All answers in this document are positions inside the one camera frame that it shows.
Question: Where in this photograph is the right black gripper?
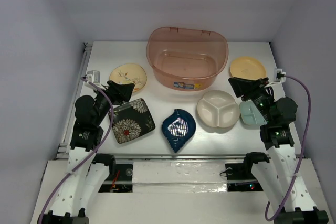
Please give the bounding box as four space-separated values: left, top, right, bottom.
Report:
229 76 275 124

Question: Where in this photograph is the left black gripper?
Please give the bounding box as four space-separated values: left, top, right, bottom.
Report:
93 80 134 125

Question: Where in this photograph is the cream floral round plate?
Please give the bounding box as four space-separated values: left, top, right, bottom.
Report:
109 63 147 93

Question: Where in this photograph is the yellow round plate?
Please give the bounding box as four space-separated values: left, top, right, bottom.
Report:
229 57 267 80

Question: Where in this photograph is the light teal rectangular plate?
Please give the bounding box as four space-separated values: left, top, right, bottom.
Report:
239 100 267 126

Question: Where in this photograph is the white three-section divided plate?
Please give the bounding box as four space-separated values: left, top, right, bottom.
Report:
196 90 240 128

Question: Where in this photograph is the black floral square plate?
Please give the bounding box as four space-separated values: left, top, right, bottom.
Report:
108 98 156 144

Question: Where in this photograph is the dark blue leaf-shaped plate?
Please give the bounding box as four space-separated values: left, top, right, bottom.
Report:
161 109 196 153

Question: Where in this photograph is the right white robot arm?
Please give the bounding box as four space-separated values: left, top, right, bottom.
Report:
228 77 329 223

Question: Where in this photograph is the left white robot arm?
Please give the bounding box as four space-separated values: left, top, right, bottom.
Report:
37 78 135 223

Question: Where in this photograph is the pink translucent plastic bin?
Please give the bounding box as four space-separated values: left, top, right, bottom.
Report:
146 27 229 92

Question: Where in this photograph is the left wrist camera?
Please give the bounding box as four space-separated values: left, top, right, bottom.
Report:
85 70 100 85

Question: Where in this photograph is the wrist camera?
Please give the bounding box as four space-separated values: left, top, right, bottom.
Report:
85 70 100 85
274 68 286 83

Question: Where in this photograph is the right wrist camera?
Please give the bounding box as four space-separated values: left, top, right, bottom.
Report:
274 68 286 83

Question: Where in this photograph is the aluminium rail frame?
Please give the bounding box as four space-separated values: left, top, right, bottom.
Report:
55 42 93 160

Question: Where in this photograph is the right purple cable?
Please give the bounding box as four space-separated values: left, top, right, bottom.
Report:
264 74 312 221

